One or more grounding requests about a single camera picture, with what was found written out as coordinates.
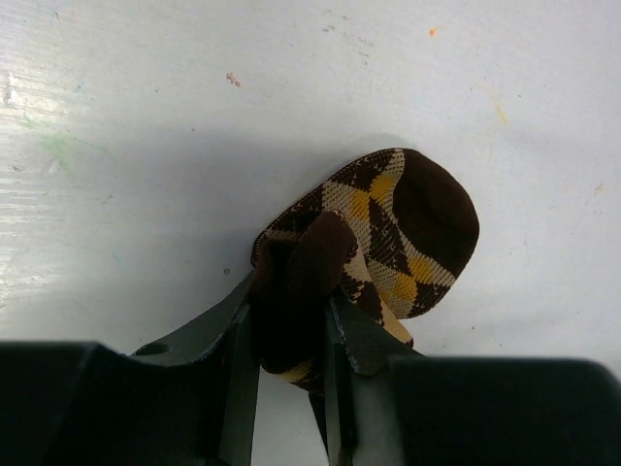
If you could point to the brown argyle sock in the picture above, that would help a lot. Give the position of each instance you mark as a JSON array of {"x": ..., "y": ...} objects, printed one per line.
[{"x": 392, "y": 231}]

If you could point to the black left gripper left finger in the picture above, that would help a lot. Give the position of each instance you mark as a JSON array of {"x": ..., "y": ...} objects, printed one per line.
[{"x": 188, "y": 398}]

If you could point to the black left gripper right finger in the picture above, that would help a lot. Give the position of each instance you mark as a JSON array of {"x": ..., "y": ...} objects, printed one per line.
[{"x": 386, "y": 404}]

